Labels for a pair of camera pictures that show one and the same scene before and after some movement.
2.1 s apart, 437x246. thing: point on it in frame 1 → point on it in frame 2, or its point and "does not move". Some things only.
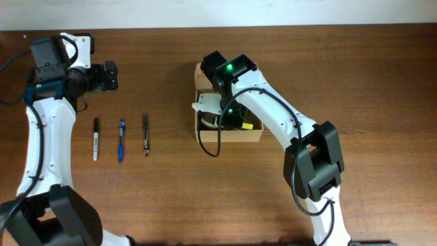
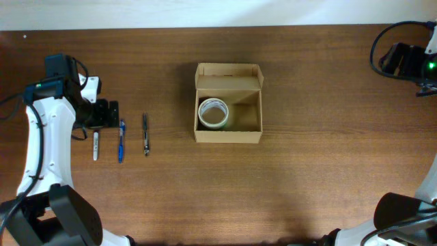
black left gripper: x=110 y=75 → x=113 y=113
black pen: x=145 y=134 does not move
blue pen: x=121 y=143 does not move
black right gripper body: x=231 y=122 → x=387 y=59
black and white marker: x=95 y=140 does not move
